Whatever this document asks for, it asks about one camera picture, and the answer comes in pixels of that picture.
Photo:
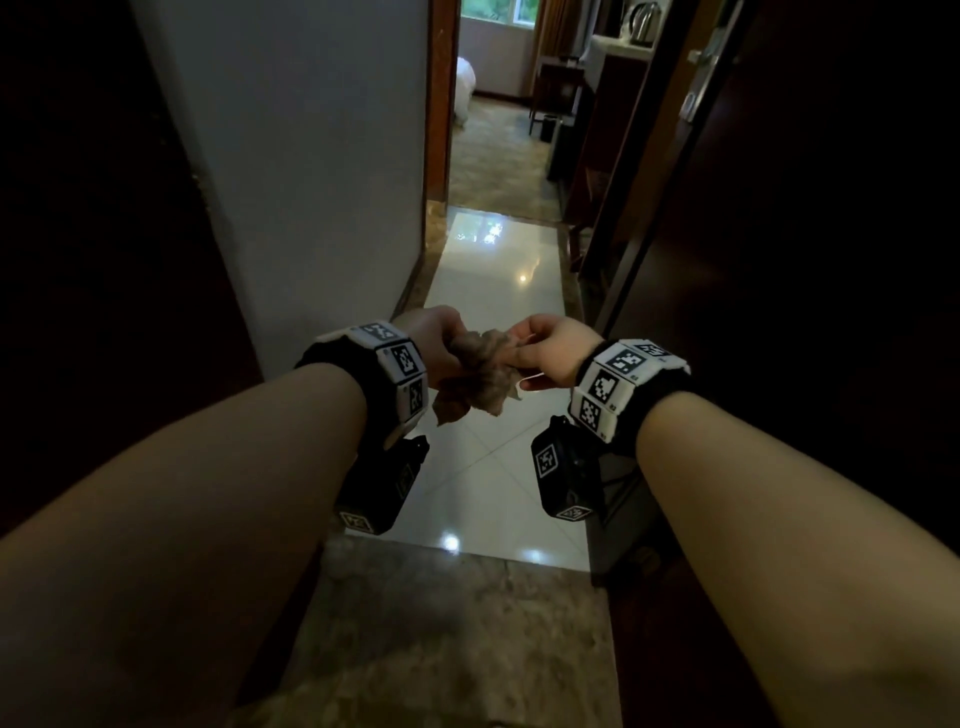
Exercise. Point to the dark wooden door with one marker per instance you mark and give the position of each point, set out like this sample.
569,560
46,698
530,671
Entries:
787,262

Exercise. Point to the dark wooden chair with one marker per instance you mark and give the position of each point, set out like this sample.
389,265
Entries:
553,91

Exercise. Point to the person's right forearm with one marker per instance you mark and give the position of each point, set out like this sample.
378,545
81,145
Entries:
802,555

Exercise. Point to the person's right hand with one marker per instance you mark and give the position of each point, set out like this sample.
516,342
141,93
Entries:
556,351

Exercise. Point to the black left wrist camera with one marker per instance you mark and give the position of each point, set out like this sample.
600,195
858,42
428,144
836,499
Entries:
380,487

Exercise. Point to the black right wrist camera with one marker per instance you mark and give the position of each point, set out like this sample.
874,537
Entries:
564,469

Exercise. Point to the silver electric kettle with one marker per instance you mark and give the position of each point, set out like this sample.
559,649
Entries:
643,19

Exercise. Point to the white bed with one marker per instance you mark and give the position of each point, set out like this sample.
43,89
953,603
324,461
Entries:
463,90

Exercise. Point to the dark wooden desk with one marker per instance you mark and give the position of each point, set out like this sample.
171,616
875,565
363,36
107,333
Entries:
600,112

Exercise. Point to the wrist marker band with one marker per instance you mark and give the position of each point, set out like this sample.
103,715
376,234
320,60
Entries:
386,375
619,386

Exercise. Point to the right wrist marker band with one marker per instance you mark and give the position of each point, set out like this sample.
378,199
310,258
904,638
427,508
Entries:
619,386

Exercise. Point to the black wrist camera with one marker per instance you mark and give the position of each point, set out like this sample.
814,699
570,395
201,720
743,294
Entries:
564,469
380,487

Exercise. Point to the person's left forearm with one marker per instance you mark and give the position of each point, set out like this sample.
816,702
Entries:
161,532

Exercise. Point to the brown cloth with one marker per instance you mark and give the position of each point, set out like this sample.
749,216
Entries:
474,371

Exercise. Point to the wooden door frame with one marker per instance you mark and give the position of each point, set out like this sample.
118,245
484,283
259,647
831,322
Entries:
440,105

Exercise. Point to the person's right thumb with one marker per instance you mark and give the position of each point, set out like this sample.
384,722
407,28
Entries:
531,380

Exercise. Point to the left wrist marker band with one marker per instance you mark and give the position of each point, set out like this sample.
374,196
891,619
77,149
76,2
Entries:
386,375

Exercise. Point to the window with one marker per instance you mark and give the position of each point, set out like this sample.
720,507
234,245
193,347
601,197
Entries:
499,9

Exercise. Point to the black waste bin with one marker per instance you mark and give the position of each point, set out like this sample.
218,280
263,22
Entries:
546,128

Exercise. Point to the person's left hand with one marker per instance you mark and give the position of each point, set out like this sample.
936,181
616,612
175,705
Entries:
429,337

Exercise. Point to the brown curtain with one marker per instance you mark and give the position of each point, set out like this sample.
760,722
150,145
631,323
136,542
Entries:
555,34

